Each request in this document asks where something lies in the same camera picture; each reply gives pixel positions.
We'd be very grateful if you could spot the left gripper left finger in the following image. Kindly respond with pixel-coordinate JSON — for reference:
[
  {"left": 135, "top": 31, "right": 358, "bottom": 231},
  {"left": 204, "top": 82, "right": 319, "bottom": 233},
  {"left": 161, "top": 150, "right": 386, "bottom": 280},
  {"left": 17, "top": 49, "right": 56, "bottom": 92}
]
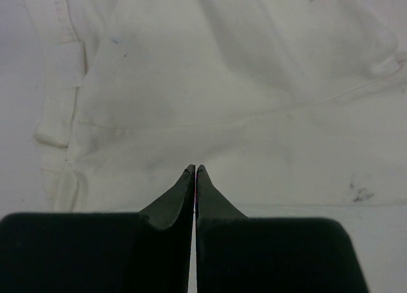
[{"left": 1, "top": 165, "right": 195, "bottom": 292}]

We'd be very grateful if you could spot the cream white t shirt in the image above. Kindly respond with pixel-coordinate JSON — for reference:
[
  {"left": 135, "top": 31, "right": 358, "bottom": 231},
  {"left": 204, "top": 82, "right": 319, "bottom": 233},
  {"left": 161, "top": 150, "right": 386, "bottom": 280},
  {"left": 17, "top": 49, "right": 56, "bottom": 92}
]
[{"left": 1, "top": 0, "right": 406, "bottom": 212}]

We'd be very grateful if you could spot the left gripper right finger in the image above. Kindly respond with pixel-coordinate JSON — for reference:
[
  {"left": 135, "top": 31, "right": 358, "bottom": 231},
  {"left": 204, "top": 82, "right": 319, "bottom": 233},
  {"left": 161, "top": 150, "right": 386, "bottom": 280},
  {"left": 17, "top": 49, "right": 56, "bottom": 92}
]
[{"left": 195, "top": 166, "right": 368, "bottom": 292}]

